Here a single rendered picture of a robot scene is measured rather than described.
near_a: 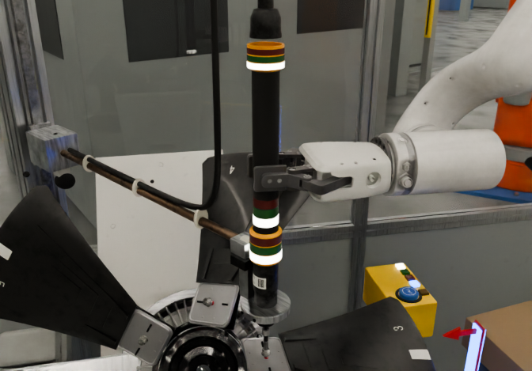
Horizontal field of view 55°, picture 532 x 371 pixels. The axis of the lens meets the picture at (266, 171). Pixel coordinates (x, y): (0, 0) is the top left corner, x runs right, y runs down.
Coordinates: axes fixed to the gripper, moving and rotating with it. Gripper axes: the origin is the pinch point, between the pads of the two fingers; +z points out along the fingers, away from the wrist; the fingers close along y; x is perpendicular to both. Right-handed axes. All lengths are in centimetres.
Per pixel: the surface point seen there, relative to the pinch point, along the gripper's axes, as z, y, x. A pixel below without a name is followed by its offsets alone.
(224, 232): 4.7, 5.8, -11.3
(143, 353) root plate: 17.1, 3.6, -29.1
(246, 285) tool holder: 2.3, 0.8, -17.3
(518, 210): -98, 70, -47
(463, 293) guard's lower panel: -84, 70, -77
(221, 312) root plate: 5.6, 2.9, -23.0
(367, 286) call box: -32, 35, -44
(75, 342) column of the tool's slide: 38, 57, -68
